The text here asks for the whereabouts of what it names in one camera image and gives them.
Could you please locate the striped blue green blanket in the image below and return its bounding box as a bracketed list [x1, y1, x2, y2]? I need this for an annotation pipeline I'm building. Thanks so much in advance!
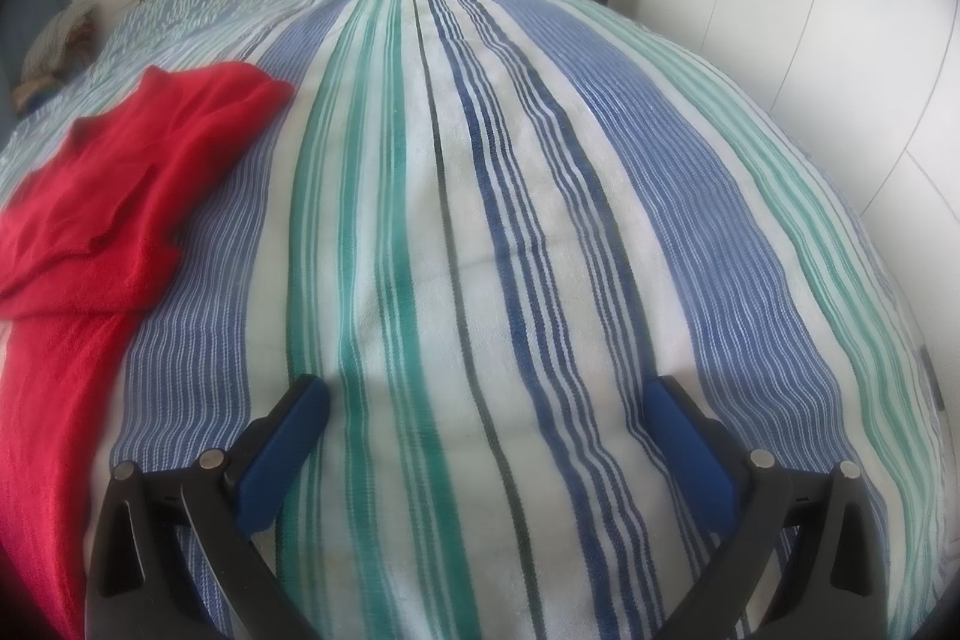
[0, 0, 946, 640]

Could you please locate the red sweater with white print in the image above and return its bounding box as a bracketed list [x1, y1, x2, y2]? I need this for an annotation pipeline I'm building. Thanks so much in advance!
[0, 62, 295, 640]

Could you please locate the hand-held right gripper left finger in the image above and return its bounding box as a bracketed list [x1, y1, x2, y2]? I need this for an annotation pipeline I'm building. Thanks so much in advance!
[84, 374, 332, 640]

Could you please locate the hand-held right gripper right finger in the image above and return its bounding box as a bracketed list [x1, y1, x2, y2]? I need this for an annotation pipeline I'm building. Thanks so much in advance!
[645, 376, 882, 640]

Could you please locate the pile of mixed clothes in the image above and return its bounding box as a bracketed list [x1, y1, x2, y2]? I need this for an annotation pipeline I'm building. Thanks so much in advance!
[15, 2, 100, 112]

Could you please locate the white wardrobe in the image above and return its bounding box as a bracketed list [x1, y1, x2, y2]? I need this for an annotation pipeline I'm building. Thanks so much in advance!
[622, 0, 960, 311]

